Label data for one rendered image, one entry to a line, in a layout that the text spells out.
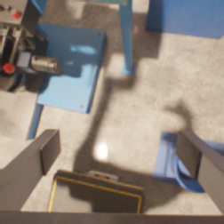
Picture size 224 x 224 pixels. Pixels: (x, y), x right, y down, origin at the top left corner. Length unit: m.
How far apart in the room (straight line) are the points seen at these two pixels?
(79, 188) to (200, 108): 1.24
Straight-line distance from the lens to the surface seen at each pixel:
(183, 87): 1.63
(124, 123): 1.50
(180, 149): 0.17
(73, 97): 1.52
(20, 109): 1.72
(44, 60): 1.24
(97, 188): 1.27
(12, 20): 0.78
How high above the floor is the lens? 1.50
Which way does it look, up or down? 79 degrees down
